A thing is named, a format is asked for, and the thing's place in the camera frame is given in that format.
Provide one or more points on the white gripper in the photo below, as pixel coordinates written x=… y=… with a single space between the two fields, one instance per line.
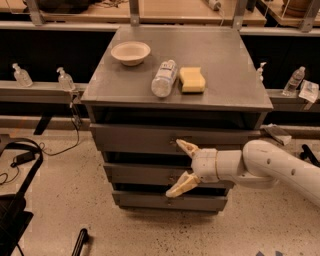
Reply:
x=204 y=164

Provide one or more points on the grey drawer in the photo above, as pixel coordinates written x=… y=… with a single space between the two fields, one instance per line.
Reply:
x=140 y=175
x=160 y=201
x=162 y=139

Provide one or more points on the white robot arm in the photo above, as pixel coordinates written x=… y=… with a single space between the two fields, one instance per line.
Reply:
x=259 y=165

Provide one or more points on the grey bottom drawer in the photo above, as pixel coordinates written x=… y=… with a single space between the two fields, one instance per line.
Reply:
x=160 y=201

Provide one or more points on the grey top drawer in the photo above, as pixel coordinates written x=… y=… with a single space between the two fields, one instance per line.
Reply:
x=162 y=139

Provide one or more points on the grey drawer cabinet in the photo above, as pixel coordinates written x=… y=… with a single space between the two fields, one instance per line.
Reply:
x=233 y=97

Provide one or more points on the yellow sponge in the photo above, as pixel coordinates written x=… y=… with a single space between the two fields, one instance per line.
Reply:
x=192 y=80

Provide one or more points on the clear plastic water bottle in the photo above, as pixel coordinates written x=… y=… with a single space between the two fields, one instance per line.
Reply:
x=164 y=79

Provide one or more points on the black caster base right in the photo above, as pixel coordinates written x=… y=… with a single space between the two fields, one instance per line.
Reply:
x=308 y=154

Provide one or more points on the clear pump bottle right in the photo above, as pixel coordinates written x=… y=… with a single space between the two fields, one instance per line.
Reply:
x=260 y=71

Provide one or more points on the clear pump bottle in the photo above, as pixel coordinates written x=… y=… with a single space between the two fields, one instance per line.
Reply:
x=65 y=80
x=260 y=71
x=22 y=76

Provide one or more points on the white paper bowl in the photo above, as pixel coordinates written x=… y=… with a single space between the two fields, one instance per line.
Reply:
x=131 y=53

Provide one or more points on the upright clear water bottle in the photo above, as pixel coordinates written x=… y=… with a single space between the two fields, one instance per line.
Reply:
x=294 y=81

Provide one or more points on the clear plastic packet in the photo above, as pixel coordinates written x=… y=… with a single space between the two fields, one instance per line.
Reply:
x=309 y=91

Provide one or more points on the black bar on floor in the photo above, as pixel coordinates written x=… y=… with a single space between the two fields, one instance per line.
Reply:
x=83 y=238

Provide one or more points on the white power strip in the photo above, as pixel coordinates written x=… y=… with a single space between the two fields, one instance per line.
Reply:
x=215 y=5

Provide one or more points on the black power adapter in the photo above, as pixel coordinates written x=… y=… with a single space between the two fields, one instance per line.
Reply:
x=22 y=159

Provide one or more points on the black chair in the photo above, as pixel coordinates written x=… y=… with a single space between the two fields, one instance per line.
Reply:
x=13 y=218

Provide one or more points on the clear pump bottle far left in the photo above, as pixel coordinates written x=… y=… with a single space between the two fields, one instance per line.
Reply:
x=22 y=76

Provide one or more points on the wooden bowls on shelf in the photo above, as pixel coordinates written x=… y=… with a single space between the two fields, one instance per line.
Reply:
x=295 y=8

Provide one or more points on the black bag on shelf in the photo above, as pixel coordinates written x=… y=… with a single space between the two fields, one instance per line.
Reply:
x=64 y=6

